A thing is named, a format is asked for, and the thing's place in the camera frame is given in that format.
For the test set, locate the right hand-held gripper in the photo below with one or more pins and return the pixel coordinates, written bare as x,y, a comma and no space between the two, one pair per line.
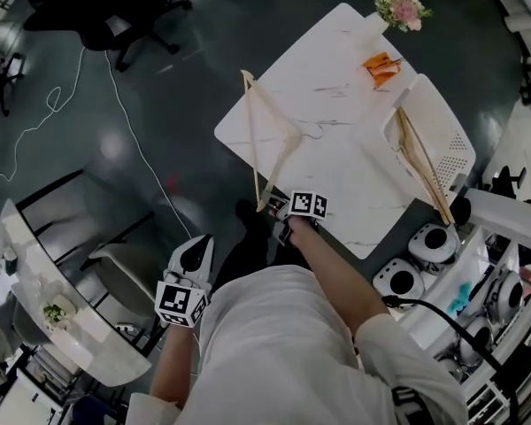
305,204

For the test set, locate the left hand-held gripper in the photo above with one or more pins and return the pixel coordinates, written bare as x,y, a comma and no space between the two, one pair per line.
174,301

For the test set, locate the wooden hanger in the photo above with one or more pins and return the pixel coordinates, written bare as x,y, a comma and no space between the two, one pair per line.
440,204
293,136
405,135

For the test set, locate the white perforated plastic basket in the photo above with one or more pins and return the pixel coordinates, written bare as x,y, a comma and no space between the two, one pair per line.
438,118

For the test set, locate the person's right forearm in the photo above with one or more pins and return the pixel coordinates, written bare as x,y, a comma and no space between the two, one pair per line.
336,277

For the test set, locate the person's left forearm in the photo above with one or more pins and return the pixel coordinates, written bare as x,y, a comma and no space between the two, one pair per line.
172,365

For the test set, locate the grey armchair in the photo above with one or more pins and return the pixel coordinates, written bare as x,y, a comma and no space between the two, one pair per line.
128,277

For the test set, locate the white power strip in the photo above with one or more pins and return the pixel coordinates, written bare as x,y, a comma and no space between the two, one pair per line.
125,328

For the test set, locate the curved white marble counter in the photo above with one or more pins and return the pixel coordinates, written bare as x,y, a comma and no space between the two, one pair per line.
102,348

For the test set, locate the small flower pot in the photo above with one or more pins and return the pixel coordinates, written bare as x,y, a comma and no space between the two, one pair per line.
57,312

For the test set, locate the person's white shirt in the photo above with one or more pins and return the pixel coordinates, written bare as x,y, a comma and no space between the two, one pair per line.
287,352

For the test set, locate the white round device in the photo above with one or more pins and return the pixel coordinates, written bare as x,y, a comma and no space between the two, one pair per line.
509,295
433,246
398,283
478,339

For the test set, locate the dark bottle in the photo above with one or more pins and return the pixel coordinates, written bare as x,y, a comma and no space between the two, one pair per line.
10,261

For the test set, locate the orange packet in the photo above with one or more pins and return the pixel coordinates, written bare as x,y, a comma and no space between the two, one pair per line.
378,64

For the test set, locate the white vase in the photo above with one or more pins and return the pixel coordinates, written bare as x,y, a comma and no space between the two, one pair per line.
374,29

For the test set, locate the white shelf rack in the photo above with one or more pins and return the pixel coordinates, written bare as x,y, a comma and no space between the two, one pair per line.
500,210

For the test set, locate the pink flower bouquet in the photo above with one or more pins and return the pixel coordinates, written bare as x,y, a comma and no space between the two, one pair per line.
402,5

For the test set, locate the black office chair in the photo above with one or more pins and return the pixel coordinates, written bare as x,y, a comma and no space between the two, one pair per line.
110,20
0,82

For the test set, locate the black metal frame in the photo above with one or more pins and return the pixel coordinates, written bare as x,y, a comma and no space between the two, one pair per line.
48,187

